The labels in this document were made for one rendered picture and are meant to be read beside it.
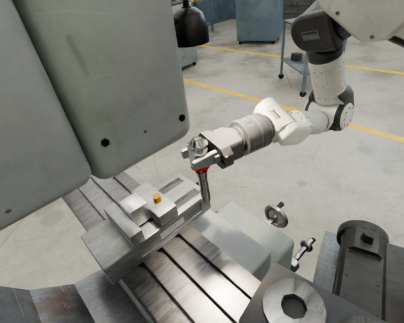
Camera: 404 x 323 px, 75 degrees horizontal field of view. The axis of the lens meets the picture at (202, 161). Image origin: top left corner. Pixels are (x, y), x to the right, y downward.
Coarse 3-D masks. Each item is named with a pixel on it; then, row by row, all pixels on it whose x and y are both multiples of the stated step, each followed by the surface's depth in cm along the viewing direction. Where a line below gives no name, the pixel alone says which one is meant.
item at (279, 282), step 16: (272, 272) 45; (288, 272) 44; (272, 288) 41; (288, 288) 41; (304, 288) 41; (320, 288) 42; (256, 304) 41; (272, 304) 39; (288, 304) 40; (304, 304) 39; (320, 304) 39; (336, 304) 39; (352, 304) 39; (240, 320) 39; (256, 320) 39; (272, 320) 38; (288, 320) 37; (304, 320) 37; (320, 320) 37; (336, 320) 38; (352, 320) 36; (368, 320) 36
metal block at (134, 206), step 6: (126, 198) 71; (132, 198) 71; (138, 198) 71; (120, 204) 71; (126, 204) 69; (132, 204) 69; (138, 204) 69; (144, 204) 69; (126, 210) 68; (132, 210) 67; (138, 210) 68; (144, 210) 70; (132, 216) 68; (138, 216) 69; (144, 216) 71; (150, 216) 72; (138, 222) 70
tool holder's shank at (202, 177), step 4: (196, 172) 61; (200, 172) 61; (204, 172) 61; (200, 176) 61; (204, 176) 62; (200, 180) 62; (204, 180) 62; (200, 184) 63; (204, 184) 63; (200, 188) 65; (204, 188) 64; (208, 188) 65; (200, 192) 66; (204, 192) 65; (208, 192) 66; (204, 196) 66; (208, 196) 66; (204, 200) 66; (208, 200) 67
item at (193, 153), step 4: (204, 140) 58; (188, 144) 58; (188, 148) 57; (192, 148) 56; (196, 148) 56; (200, 148) 56; (204, 148) 56; (188, 152) 58; (192, 152) 56; (196, 152) 56; (200, 152) 56; (204, 152) 57; (208, 152) 58; (192, 156) 57; (196, 156) 57; (200, 156) 57; (192, 160) 58
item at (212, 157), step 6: (204, 156) 57; (210, 156) 57; (216, 156) 57; (192, 162) 56; (198, 162) 56; (204, 162) 57; (210, 162) 58; (216, 162) 58; (192, 168) 57; (198, 168) 57
